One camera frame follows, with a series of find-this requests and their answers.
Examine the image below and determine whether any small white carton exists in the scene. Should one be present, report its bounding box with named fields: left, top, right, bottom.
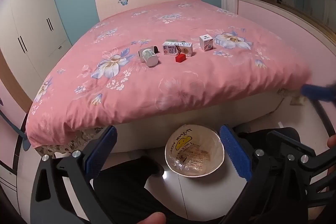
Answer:
left=199, top=34, right=213, bottom=52

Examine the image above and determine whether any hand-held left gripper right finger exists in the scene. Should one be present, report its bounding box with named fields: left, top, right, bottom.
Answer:
left=219, top=124, right=308, bottom=224

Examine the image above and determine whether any white milk carton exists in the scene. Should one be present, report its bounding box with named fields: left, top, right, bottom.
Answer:
left=162, top=41, right=193, bottom=57

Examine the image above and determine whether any person's left leg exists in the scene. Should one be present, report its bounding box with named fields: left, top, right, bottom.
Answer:
left=92, top=156, right=164, bottom=224

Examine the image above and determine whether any white bed base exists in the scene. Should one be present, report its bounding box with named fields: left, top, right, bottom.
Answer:
left=64, top=93, right=286, bottom=153

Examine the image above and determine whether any person's left hand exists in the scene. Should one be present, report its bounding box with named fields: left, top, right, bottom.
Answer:
left=138, top=212, right=166, bottom=224

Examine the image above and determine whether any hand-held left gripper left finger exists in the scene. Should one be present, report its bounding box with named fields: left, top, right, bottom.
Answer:
left=29, top=125, right=118, bottom=224

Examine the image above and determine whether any pink floral blanket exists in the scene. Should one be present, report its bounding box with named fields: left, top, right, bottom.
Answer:
left=26, top=0, right=313, bottom=147

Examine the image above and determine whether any white bin with yellow face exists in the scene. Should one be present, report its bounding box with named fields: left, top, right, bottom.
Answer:
left=164, top=124, right=225, bottom=178

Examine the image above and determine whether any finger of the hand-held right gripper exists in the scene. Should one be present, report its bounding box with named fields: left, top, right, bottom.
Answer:
left=266, top=127, right=315, bottom=159
left=301, top=82, right=336, bottom=140

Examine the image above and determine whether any brown floral bed sheet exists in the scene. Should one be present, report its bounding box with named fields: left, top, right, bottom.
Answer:
left=37, top=127, right=105, bottom=159

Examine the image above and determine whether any white wardrobe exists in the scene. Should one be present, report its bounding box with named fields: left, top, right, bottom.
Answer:
left=0, top=0, right=72, bottom=106

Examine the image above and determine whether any blue floor stand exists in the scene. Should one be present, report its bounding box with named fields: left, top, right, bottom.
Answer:
left=0, top=98, right=30, bottom=151

